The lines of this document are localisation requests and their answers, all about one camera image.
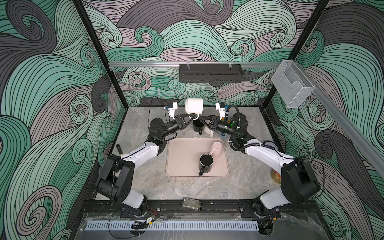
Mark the cream upside-down mug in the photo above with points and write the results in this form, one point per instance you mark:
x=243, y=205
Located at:
x=194, y=106

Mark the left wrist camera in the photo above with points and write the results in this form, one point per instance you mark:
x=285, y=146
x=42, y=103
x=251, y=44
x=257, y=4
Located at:
x=171, y=109

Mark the pink tray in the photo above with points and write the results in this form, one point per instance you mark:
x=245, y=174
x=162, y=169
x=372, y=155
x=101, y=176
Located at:
x=184, y=155

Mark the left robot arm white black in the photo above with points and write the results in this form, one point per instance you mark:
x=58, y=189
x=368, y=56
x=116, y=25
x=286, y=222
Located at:
x=116, y=177

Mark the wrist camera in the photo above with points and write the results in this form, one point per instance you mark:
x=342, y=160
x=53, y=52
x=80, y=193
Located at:
x=171, y=109
x=222, y=108

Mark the black white upside-down mug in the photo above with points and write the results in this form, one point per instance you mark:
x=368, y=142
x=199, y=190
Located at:
x=198, y=127

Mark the clear plastic wall bin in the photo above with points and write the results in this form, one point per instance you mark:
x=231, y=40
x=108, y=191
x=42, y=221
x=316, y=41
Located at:
x=292, y=83

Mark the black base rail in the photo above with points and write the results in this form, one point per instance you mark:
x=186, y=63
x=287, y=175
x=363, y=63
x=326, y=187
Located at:
x=169, y=208

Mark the black wall shelf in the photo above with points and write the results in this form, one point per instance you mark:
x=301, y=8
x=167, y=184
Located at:
x=210, y=73

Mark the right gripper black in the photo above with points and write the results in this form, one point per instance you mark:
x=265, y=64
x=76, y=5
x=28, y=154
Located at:
x=213, y=125

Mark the pink upside-down mug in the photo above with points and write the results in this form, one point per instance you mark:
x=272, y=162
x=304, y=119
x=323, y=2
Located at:
x=216, y=150

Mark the small round clock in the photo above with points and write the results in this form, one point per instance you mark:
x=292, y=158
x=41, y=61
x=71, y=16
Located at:
x=271, y=144

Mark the white ribbed mug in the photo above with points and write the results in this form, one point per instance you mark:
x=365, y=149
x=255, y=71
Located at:
x=209, y=132

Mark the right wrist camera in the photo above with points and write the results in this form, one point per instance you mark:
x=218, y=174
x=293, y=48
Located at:
x=222, y=108

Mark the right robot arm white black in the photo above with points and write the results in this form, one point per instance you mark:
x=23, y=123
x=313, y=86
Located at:
x=298, y=180

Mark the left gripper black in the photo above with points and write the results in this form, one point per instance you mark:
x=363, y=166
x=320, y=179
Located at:
x=180, y=121

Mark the white slotted cable duct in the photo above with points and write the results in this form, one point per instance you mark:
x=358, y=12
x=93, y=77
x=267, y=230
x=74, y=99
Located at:
x=175, y=226

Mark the aluminium wall rail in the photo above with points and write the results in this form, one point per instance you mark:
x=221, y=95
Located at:
x=154, y=64

